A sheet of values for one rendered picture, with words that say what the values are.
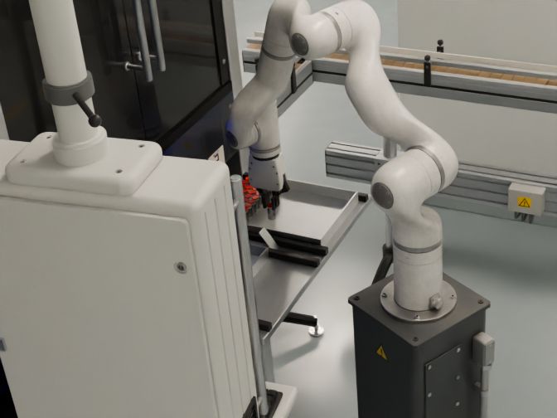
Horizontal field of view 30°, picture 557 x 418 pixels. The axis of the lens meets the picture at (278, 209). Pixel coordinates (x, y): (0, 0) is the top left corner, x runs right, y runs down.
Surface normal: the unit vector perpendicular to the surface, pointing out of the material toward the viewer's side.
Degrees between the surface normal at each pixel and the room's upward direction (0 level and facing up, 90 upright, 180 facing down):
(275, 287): 0
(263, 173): 90
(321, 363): 0
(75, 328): 90
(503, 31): 90
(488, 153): 90
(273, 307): 0
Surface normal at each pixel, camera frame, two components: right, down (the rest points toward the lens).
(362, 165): -0.44, 0.51
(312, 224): -0.08, -0.84
